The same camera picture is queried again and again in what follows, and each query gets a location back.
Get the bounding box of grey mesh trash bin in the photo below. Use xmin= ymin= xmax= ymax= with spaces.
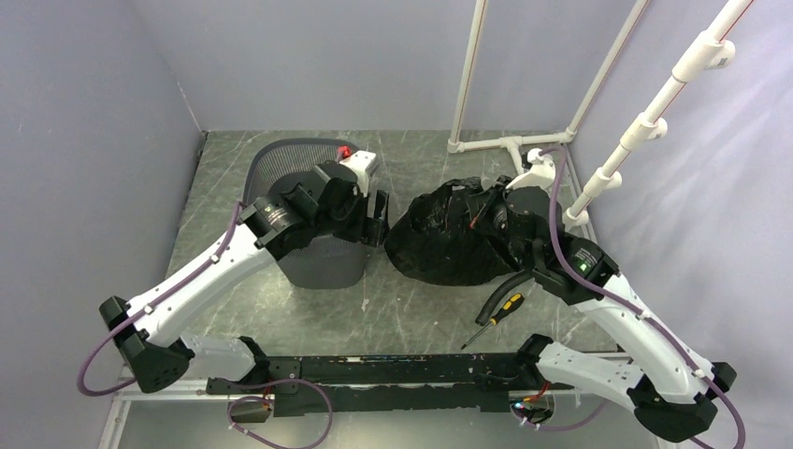
xmin=242 ymin=138 xmax=367 ymax=290

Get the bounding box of black trash bag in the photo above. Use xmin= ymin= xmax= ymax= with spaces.
xmin=383 ymin=177 xmax=523 ymax=286

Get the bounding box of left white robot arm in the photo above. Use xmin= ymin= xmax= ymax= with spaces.
xmin=100 ymin=152 xmax=388 ymax=393

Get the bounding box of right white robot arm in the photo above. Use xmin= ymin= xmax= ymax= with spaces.
xmin=488 ymin=187 xmax=746 ymax=447

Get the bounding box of yellow black screwdriver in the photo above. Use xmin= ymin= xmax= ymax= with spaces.
xmin=460 ymin=293 xmax=526 ymax=350

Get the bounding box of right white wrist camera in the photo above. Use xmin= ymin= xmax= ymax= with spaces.
xmin=506 ymin=148 xmax=556 ymax=190

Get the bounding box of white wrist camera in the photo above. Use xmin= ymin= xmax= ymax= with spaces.
xmin=506 ymin=148 xmax=556 ymax=190
xmin=336 ymin=145 xmax=381 ymax=197

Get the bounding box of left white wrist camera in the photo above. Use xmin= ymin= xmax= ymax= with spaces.
xmin=336 ymin=145 xmax=381 ymax=197

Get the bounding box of black corrugated hose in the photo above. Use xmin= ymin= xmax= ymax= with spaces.
xmin=475 ymin=269 xmax=537 ymax=327

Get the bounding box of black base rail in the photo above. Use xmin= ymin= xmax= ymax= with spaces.
xmin=206 ymin=353 xmax=550 ymax=417

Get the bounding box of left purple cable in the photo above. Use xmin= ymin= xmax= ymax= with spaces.
xmin=77 ymin=201 xmax=337 ymax=449

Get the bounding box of aluminium extrusion rail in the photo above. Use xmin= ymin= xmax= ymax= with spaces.
xmin=111 ymin=379 xmax=209 ymax=401

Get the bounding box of white PVC pipe frame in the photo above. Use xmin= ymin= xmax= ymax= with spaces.
xmin=446 ymin=0 xmax=757 ymax=227

